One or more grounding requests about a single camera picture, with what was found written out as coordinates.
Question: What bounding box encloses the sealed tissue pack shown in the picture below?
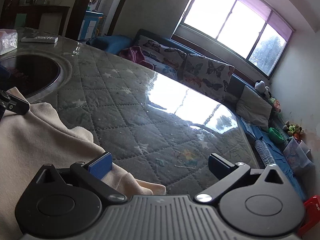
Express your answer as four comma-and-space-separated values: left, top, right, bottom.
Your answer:
0, 29, 18, 55

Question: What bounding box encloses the red plastic stool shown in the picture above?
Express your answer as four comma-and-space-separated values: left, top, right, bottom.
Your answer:
298, 195, 320, 237

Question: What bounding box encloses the panda plush toy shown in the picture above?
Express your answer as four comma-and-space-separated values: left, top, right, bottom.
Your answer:
254, 80, 271, 100

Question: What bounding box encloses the black round induction cooktop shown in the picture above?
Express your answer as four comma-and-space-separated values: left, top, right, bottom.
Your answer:
1, 55, 61, 98

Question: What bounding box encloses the green plastic bowl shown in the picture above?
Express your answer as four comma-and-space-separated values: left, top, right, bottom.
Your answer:
268, 127, 286, 144

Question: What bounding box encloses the clear plastic storage box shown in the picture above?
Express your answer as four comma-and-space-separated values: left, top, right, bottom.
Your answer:
283, 138, 314, 176

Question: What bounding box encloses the long butterfly cushion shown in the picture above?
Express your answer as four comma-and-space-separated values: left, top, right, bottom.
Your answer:
135, 35, 187, 81

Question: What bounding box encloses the small plush toys pile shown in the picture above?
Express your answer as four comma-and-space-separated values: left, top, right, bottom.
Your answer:
283, 121, 305, 140

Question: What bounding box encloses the blue corner sofa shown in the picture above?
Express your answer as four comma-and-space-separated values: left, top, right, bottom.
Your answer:
86, 28, 313, 203

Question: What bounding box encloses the window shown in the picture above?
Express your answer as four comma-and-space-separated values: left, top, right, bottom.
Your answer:
180, 0, 293, 77

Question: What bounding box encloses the cream beige garment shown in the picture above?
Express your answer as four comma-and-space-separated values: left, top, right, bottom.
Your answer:
0, 87, 167, 240

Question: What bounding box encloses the dark wooden counter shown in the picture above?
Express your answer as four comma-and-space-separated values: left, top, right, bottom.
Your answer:
14, 5, 70, 36

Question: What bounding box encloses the grey plain cushion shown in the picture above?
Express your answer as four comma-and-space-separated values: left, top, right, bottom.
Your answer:
236, 86, 272, 131

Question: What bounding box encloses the square butterfly cushion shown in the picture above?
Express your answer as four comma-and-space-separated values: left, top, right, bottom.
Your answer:
182, 54, 235, 101

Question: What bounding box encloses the blue white small cabinet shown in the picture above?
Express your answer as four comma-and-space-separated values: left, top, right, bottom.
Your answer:
78, 10, 103, 40

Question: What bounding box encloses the magenta cloth on sofa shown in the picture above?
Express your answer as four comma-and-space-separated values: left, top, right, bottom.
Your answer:
119, 46, 155, 70

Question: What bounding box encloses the grey remote control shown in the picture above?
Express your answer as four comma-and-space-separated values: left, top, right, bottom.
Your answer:
21, 36, 59, 44

